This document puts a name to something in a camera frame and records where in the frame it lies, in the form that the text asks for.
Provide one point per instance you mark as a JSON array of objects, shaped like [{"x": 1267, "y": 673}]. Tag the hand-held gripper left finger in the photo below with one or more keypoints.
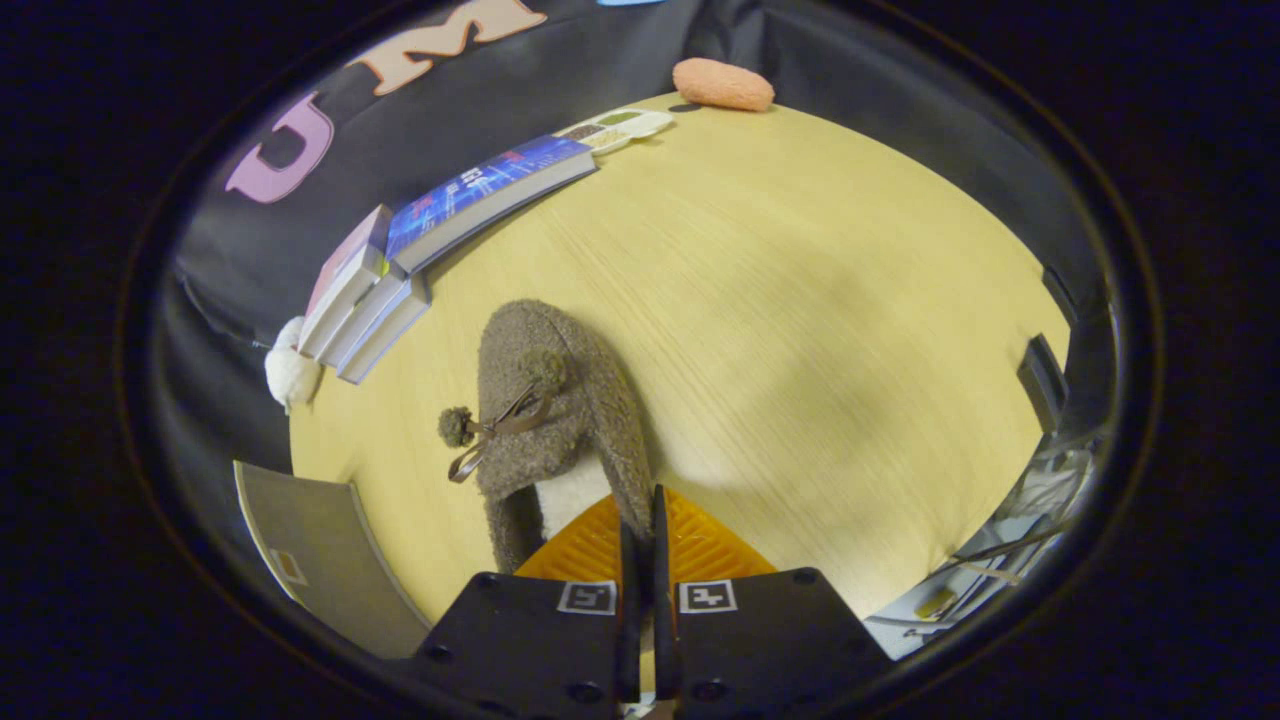
[{"x": 530, "y": 650}]

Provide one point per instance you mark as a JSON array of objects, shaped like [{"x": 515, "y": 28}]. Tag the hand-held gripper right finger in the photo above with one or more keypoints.
[{"x": 770, "y": 650}]

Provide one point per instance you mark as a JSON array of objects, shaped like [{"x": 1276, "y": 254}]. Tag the brown fuzzy slipper shoe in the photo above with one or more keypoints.
[{"x": 570, "y": 380}]

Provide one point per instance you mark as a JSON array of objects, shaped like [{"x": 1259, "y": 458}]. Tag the grey cover book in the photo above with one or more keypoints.
[{"x": 390, "y": 340}]

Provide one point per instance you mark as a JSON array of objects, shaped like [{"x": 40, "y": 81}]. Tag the white fluffy ball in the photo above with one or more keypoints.
[{"x": 290, "y": 375}]

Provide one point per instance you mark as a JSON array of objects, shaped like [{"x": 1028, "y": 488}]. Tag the white cover book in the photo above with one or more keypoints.
[{"x": 368, "y": 315}]

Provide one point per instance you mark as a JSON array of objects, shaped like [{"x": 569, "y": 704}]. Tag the dark grey panel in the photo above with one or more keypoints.
[{"x": 1043, "y": 385}]

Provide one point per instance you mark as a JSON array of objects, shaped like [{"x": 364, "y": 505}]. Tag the pink cover book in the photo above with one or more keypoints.
[{"x": 345, "y": 270}]

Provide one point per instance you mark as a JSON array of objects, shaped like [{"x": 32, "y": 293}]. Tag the blue cover book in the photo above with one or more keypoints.
[{"x": 480, "y": 195}]

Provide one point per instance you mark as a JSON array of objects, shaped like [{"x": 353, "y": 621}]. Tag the black backdrop cloth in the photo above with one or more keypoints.
[{"x": 240, "y": 255}]

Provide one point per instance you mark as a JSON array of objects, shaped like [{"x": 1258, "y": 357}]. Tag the white compartment tray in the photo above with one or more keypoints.
[{"x": 620, "y": 125}]

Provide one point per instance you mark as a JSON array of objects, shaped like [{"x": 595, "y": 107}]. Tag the orange fuzzy pad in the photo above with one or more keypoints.
[{"x": 722, "y": 84}]

